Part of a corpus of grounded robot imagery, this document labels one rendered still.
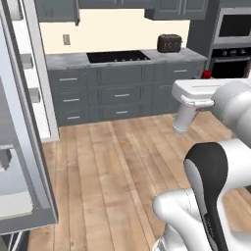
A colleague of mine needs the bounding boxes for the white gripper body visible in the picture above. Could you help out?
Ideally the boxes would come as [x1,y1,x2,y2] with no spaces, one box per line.
[172,103,200,136]

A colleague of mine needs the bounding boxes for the white fridge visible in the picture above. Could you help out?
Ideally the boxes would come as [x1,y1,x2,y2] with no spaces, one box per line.
[12,0,61,142]

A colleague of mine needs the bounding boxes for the grey fridge door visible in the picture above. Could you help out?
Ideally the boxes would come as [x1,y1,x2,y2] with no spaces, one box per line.
[0,0,60,235]

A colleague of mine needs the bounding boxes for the small red object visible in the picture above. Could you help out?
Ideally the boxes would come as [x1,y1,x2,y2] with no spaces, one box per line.
[200,69,214,80]

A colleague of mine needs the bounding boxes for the grey base cupboard run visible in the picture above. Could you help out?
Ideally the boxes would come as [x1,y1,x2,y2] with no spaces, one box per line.
[47,60,208,128]

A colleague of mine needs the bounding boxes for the black silver oven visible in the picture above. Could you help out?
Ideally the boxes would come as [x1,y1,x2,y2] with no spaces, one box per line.
[207,46,251,80]

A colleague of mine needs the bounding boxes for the dark brown toaster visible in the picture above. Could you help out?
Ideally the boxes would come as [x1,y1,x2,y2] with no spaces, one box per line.
[156,33,183,54]

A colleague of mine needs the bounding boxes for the grey tall oven cupboard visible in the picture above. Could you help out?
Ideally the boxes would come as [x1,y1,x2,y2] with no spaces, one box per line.
[185,0,251,61]

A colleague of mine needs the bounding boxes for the black hob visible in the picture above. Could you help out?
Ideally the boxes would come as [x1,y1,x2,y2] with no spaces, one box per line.
[85,49,152,65]

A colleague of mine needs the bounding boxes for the grey upper cupboard run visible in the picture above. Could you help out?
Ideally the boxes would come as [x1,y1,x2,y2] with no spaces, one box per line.
[33,0,211,26]

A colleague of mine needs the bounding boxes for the grey wall socket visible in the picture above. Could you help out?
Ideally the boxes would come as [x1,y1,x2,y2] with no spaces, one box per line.
[62,33,72,46]

